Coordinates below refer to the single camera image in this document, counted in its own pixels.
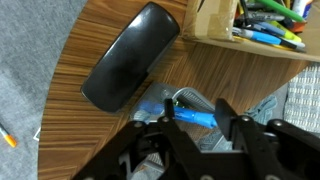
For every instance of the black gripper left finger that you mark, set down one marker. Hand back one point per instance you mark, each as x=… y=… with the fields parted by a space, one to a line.
x=182 y=159

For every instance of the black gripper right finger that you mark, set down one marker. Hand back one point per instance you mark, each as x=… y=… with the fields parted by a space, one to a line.
x=246 y=136

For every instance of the blue glue stick white cap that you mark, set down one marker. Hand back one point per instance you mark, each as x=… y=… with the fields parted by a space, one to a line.
x=191 y=116

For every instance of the cardboard box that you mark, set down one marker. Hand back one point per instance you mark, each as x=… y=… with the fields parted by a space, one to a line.
x=273 y=30

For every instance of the green marker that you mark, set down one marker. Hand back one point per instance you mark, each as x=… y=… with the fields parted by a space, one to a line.
x=282 y=10

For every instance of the orange cap glue stick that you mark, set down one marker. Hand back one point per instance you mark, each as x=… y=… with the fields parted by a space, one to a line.
x=302 y=9

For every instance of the light blue cloth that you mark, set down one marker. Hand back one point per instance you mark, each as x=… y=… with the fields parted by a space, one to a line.
x=263 y=111

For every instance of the grey patterned towel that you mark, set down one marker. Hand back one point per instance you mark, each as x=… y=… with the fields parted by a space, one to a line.
x=302 y=106

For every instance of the blue highlighter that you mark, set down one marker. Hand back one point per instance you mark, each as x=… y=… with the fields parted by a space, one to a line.
x=267 y=38

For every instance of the yellow highlighter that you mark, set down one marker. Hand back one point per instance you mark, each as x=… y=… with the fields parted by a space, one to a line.
x=287 y=33

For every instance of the round wooden table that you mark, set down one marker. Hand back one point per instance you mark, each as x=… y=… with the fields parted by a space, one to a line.
x=73 y=130

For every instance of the black glasses case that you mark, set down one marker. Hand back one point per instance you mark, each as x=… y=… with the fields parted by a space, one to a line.
x=130 y=58

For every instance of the white paper tag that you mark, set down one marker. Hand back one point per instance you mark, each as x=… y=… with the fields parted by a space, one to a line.
x=37 y=135

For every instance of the orange tipped pen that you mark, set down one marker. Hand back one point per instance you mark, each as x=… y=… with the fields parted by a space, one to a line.
x=7 y=136

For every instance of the grey tufted carpet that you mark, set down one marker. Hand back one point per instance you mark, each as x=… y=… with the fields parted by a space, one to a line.
x=32 y=36

